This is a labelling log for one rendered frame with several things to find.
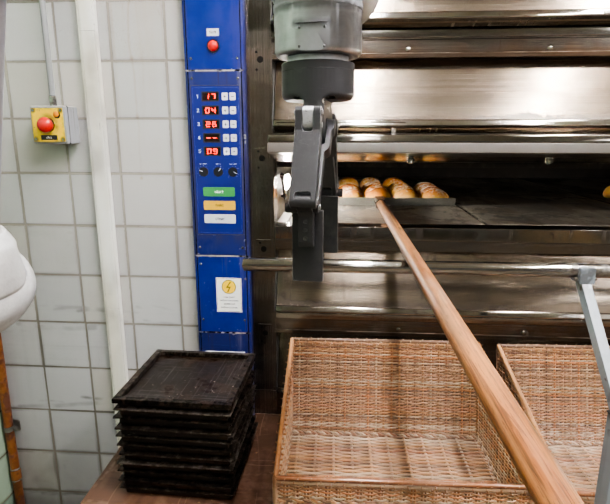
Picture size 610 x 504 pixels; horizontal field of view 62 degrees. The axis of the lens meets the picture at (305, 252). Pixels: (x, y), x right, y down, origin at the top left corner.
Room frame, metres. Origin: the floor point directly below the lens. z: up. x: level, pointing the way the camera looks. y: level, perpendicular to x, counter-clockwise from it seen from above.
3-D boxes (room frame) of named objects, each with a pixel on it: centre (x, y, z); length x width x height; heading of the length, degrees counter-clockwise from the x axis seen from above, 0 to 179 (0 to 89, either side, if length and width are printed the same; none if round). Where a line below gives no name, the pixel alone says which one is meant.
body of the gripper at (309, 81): (0.56, -0.01, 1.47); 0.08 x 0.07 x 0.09; 170
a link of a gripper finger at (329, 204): (0.62, -0.03, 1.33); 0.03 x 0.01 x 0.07; 80
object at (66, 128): (1.45, 0.69, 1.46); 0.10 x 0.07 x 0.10; 86
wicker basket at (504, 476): (1.16, -0.22, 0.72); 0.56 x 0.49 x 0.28; 87
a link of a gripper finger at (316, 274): (0.49, 0.00, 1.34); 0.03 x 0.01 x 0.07; 80
